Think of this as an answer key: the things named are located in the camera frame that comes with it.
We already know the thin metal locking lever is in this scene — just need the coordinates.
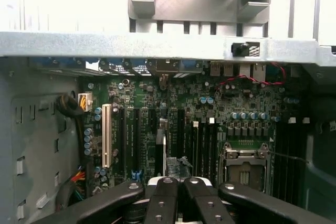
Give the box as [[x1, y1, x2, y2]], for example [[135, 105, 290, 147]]
[[269, 151, 311, 165]]

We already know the open black PC case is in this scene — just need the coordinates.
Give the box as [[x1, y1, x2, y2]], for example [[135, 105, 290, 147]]
[[0, 31, 336, 224]]

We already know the grey power supply unit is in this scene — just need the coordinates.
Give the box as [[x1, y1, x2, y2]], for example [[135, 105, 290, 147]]
[[0, 58, 81, 224]]

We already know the white expansion slot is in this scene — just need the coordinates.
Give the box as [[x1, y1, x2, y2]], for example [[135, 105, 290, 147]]
[[101, 104, 111, 168]]

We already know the red black twisted wire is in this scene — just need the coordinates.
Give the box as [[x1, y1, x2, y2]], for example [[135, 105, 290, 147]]
[[215, 62, 287, 94]]

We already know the black power wire bundle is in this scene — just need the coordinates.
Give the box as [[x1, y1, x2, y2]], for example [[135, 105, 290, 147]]
[[55, 91, 94, 209]]

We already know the green motherboard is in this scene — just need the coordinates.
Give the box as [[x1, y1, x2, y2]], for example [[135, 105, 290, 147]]
[[78, 76, 310, 224]]

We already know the metal CPU socket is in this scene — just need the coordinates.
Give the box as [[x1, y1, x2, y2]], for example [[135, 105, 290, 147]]
[[222, 141, 271, 193]]

